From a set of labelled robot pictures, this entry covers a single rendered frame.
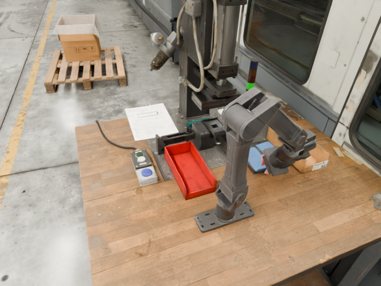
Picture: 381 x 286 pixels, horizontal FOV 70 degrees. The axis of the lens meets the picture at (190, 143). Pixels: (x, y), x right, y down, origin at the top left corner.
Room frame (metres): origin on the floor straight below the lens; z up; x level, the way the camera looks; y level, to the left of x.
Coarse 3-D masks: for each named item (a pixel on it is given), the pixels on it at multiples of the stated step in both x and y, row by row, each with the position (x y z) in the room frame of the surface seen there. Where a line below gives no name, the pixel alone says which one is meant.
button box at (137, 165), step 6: (96, 120) 1.16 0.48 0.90; (102, 132) 1.04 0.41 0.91; (114, 144) 0.95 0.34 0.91; (138, 150) 0.89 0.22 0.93; (144, 150) 0.89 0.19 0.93; (132, 156) 0.85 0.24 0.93; (144, 156) 0.85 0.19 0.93; (138, 162) 0.81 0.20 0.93; (144, 162) 0.81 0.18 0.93; (150, 162) 0.81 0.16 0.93; (138, 168) 0.78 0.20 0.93
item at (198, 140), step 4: (192, 128) 1.02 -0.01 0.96; (196, 132) 0.98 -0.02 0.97; (224, 132) 0.98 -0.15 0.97; (196, 136) 0.97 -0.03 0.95; (204, 136) 0.94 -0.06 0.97; (208, 136) 0.95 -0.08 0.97; (224, 136) 1.02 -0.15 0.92; (196, 140) 0.97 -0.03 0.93; (200, 140) 0.93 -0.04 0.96; (204, 140) 0.94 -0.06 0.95; (208, 140) 0.95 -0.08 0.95; (212, 140) 0.95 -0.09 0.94; (196, 144) 0.97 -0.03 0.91; (200, 144) 0.93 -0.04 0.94; (204, 144) 0.94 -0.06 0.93; (208, 144) 0.95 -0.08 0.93; (212, 144) 0.96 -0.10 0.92; (200, 148) 0.93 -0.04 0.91; (204, 148) 0.94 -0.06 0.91; (208, 148) 0.95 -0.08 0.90
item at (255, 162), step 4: (252, 148) 0.93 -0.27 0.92; (252, 152) 0.90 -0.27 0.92; (256, 152) 0.90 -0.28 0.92; (256, 156) 0.88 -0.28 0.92; (260, 156) 0.88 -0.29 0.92; (248, 160) 0.85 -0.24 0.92; (252, 160) 0.85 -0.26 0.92; (256, 160) 0.85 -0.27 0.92; (260, 160) 0.85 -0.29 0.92; (252, 164) 0.83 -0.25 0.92; (256, 164) 0.83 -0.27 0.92; (260, 164) 0.83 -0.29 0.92; (256, 168) 0.80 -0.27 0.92; (260, 168) 0.78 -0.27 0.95; (264, 168) 0.78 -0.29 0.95; (256, 172) 0.79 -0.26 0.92
